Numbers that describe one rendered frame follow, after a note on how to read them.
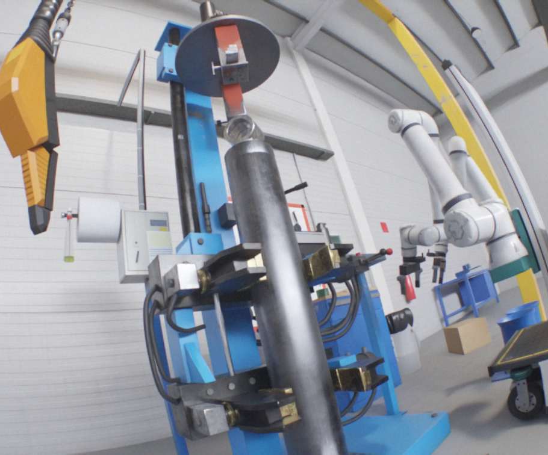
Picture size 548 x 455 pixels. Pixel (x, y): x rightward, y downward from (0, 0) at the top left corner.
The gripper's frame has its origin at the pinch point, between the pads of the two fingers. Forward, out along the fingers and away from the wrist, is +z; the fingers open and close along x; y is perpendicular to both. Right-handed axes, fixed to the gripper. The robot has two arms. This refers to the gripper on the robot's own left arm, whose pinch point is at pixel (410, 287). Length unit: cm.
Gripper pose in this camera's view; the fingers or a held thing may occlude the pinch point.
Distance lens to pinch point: 178.3
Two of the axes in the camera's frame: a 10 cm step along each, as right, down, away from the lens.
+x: -8.5, 1.4, -5.1
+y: -5.2, 0.0, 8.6
